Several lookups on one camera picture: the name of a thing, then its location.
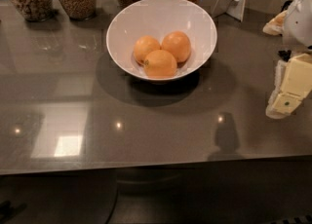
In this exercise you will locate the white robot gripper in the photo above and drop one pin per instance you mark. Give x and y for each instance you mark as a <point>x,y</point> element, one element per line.
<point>299,23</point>

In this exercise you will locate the orange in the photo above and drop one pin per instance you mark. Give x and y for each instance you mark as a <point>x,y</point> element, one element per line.
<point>143,46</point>
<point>178,44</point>
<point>160,64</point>

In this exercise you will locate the white ceramic bowl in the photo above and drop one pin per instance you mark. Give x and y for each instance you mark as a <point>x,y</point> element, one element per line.
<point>158,18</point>

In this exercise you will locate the black wire rack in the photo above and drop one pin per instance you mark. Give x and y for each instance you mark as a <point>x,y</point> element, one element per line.
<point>286,5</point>

